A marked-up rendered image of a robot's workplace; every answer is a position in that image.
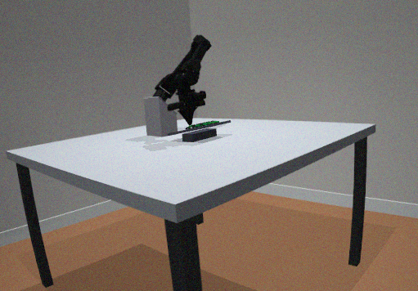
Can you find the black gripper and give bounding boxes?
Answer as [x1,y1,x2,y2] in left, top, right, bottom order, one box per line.
[168,87,205,125]

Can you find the grey switch panel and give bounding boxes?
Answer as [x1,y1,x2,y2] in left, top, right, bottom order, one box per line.
[167,120,231,142]

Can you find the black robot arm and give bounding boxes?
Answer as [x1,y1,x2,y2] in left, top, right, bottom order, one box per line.
[153,35,212,102]

